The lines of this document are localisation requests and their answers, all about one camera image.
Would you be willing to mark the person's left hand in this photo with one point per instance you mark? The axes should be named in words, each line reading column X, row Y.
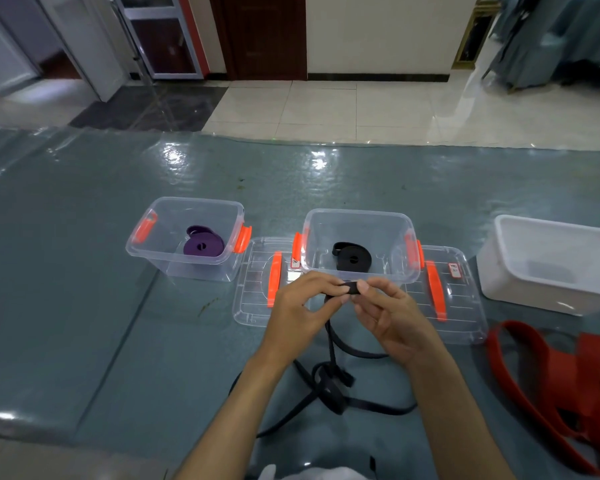
column 297, row 324

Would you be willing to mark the person's right hand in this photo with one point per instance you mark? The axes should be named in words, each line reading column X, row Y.
column 400, row 324

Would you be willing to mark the narrow black resistance band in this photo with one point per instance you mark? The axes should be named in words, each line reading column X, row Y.
column 330, row 384

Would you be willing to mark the wide black resistance band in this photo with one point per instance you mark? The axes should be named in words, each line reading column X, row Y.
column 352, row 257

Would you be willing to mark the clear plastic storage box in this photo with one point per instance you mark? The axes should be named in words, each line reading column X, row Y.
column 355, row 229
column 165, row 214

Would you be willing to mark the purple resistance band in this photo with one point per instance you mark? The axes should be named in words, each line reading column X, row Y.
column 204, row 244

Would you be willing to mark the white plastic box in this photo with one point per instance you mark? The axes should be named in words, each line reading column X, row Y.
column 550, row 244

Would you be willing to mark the red resistance band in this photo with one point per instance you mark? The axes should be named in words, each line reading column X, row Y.
column 565, row 384

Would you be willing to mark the person's left forearm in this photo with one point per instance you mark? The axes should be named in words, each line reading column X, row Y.
column 225, row 429

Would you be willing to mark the person's right forearm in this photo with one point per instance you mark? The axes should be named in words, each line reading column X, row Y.
column 460, row 424

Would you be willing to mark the clear lid orange handle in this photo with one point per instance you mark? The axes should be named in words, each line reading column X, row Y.
column 465, row 319
column 250, row 299

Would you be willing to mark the person's white shirt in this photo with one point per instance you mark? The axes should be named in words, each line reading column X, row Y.
column 320, row 473

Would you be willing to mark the teal felt table cover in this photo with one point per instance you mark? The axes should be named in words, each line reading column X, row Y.
column 80, row 294

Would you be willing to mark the dark brown wooden door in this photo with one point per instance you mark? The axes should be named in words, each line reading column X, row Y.
column 260, row 37

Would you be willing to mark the white framed glass door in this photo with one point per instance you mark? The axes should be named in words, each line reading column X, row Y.
column 162, row 39

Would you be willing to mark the narrow white door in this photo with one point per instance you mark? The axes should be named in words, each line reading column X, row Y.
column 87, row 44

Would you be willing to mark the white open door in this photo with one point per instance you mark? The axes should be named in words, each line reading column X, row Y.
column 2, row 59

